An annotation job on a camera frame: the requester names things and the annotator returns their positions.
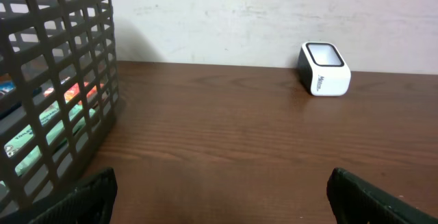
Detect mint green wipes pack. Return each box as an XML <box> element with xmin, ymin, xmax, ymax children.
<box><xmin>3</xmin><ymin>101</ymin><xmax>96</xmax><ymax>177</ymax></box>

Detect blue Oreo cookie pack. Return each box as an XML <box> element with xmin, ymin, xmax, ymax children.
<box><xmin>0</xmin><ymin>81</ymin><xmax>15</xmax><ymax>96</ymax></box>

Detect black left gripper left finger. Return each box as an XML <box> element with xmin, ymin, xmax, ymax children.
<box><xmin>0</xmin><ymin>167</ymin><xmax>118</xmax><ymax>224</ymax></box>

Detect white barcode scanner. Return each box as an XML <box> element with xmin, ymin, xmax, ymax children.
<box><xmin>297</xmin><ymin>42</ymin><xmax>352</xmax><ymax>97</ymax></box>

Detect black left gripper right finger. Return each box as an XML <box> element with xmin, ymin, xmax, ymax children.
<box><xmin>326</xmin><ymin>168</ymin><xmax>437</xmax><ymax>224</ymax></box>

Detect orange snack packet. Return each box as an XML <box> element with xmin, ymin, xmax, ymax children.
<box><xmin>43</xmin><ymin>77</ymin><xmax>108</xmax><ymax>105</ymax></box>

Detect dark grey plastic basket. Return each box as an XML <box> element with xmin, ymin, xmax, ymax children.
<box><xmin>1</xmin><ymin>0</ymin><xmax>118</xmax><ymax>216</ymax></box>

